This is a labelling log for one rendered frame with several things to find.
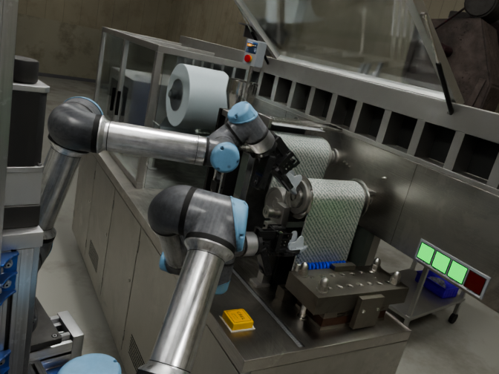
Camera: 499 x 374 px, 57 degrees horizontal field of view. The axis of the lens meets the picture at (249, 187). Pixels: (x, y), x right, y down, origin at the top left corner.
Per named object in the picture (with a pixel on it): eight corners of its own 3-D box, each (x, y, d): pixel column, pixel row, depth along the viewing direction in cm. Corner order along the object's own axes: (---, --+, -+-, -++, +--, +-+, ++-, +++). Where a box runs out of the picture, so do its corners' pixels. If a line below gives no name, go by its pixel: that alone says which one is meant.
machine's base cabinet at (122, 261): (69, 240, 351) (82, 131, 326) (150, 238, 384) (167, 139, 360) (191, 590, 148) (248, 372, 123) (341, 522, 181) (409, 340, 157)
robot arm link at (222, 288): (196, 277, 146) (203, 246, 143) (229, 287, 145) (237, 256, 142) (189, 289, 138) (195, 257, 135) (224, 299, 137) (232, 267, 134)
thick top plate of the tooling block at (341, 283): (284, 286, 150) (289, 270, 148) (372, 279, 171) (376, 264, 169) (313, 315, 137) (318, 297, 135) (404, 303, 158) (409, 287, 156)
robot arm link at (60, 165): (-11, 272, 127) (57, 93, 115) (8, 248, 141) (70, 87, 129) (33, 286, 130) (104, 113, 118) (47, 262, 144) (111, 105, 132)
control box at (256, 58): (239, 62, 187) (244, 38, 184) (249, 64, 192) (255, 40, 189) (251, 66, 183) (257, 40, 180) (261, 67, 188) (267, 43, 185)
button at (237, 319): (221, 317, 138) (223, 310, 137) (241, 315, 142) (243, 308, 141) (232, 331, 132) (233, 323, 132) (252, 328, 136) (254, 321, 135)
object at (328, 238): (292, 266, 154) (306, 216, 149) (344, 263, 166) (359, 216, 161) (292, 266, 154) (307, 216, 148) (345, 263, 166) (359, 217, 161)
